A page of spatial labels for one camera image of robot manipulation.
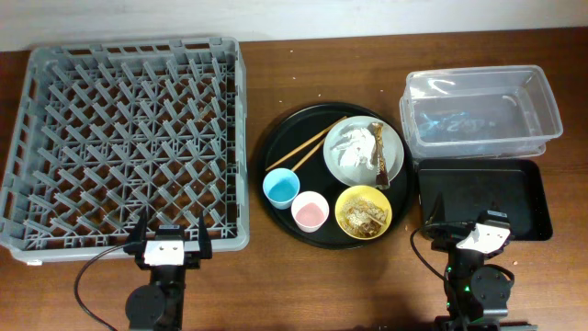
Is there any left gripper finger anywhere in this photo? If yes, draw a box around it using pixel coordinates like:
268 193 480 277
127 210 148 246
198 214 212 258

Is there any brown snack wrapper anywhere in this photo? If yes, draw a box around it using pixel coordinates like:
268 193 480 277
371 122 390 190

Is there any yellow bowl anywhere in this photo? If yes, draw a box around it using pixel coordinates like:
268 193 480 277
334 185 393 241

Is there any grey plate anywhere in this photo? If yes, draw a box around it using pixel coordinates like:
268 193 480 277
322 116 404 187

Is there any blue cup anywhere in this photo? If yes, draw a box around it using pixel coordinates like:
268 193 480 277
262 168 300 210

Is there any white tissue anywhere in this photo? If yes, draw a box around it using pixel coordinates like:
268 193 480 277
331 128 376 170

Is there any pink cup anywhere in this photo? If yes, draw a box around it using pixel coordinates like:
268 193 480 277
290 191 330 233

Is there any wooden chopstick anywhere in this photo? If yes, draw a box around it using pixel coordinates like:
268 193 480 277
265 116 347 171
290 138 325 172

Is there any rice and nutshell waste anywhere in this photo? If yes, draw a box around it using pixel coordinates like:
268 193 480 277
342 198 389 239

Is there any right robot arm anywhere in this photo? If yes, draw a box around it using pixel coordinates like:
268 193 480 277
415 194 538 331

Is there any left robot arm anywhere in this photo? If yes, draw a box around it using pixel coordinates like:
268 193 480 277
124 213 212 330

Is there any grey dishwasher rack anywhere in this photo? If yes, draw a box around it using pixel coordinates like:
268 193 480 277
1 37 250 266

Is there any black rectangular tray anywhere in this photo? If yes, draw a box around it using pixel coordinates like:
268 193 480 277
417 159 553 241

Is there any clear plastic bin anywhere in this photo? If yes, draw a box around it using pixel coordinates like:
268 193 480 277
399 65 563 160

